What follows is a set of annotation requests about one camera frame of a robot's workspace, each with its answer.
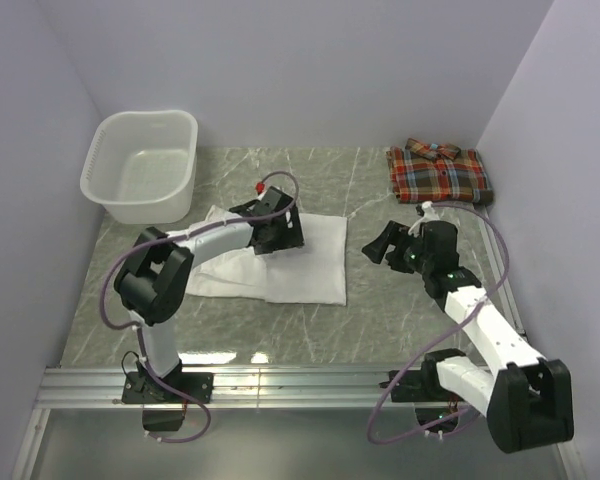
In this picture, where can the white plastic laundry basket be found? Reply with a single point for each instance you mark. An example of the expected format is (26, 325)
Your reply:
(141, 166)

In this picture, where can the aluminium mounting rail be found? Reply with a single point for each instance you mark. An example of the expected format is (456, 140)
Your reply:
(255, 386)

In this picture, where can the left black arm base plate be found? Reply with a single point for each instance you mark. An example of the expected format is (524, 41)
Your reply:
(165, 402)

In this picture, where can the folded plaid flannel shirt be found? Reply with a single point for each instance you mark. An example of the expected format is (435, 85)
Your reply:
(420, 172)

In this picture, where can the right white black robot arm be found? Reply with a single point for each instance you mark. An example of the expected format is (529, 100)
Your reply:
(525, 398)

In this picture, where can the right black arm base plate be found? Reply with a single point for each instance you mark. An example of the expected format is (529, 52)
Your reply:
(418, 387)

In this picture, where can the white long sleeve shirt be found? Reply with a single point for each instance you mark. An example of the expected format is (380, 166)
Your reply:
(312, 274)

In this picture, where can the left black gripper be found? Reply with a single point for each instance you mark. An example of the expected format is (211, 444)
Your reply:
(292, 237)

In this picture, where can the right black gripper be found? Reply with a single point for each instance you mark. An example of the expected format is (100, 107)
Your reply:
(397, 235)

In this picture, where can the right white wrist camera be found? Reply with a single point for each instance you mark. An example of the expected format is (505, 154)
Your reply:
(426, 213)

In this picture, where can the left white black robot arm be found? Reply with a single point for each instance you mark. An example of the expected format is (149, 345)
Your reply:
(152, 280)

